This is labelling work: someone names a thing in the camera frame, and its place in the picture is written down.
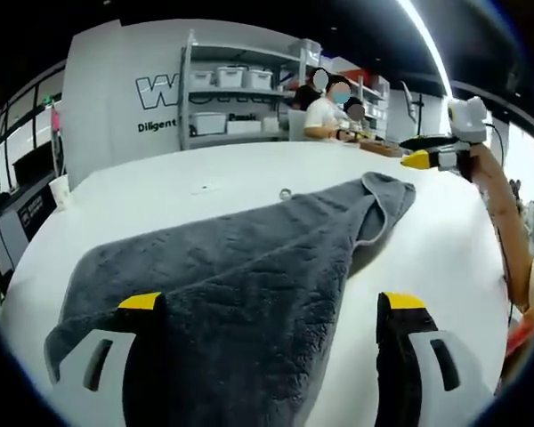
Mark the grey fluffy towel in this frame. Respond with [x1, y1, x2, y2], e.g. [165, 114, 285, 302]
[43, 170, 417, 427]

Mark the monitor on black stand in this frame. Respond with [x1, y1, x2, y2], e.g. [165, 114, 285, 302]
[402, 81, 428, 138]

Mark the wooden tray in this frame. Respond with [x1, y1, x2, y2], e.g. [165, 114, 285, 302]
[359, 140, 405, 157]

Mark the ceiling light strip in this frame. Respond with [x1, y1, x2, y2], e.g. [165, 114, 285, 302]
[395, 0, 453, 97]

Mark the pale upright panel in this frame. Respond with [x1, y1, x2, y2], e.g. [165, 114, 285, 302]
[287, 109, 307, 142]

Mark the black cabinet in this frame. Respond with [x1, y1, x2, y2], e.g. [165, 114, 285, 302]
[12, 184, 57, 245]

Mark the white paper cup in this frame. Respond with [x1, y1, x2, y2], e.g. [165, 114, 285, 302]
[48, 175, 71, 210]

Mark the black screen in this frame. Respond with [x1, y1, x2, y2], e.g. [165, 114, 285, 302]
[11, 144, 57, 181]

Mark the group of white storage boxes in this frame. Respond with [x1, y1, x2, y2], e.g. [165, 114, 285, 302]
[188, 65, 282, 136]

